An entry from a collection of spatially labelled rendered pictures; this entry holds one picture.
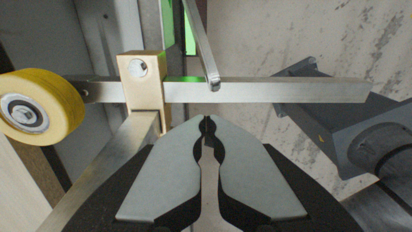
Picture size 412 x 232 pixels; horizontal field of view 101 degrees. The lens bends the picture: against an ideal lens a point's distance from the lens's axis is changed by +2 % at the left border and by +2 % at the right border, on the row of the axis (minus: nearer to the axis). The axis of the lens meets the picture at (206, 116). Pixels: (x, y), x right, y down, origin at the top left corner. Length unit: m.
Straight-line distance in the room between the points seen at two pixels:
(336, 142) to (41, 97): 0.74
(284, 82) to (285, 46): 0.92
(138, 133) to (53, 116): 0.08
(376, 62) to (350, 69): 0.15
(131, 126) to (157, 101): 0.05
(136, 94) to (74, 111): 0.07
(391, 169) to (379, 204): 0.11
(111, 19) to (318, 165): 1.70
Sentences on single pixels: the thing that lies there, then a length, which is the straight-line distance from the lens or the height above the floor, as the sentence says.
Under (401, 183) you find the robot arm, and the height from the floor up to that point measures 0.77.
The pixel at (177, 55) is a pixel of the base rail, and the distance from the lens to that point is 0.37.
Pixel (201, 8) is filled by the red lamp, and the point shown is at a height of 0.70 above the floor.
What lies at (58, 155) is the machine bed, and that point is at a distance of 0.44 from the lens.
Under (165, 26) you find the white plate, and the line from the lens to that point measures 0.28.
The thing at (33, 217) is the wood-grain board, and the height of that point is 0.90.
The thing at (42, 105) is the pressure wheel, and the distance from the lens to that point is 0.23.
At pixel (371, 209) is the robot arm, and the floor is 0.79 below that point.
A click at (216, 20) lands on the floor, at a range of 1.07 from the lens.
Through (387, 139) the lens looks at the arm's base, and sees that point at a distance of 0.75.
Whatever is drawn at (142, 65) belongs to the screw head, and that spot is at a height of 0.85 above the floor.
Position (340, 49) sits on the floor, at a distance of 1.35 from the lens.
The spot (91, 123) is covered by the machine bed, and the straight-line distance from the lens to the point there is 0.52.
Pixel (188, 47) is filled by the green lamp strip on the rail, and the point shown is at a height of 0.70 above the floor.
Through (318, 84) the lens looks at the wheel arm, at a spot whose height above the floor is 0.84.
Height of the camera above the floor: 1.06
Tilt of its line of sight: 62 degrees down
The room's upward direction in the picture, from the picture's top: 177 degrees clockwise
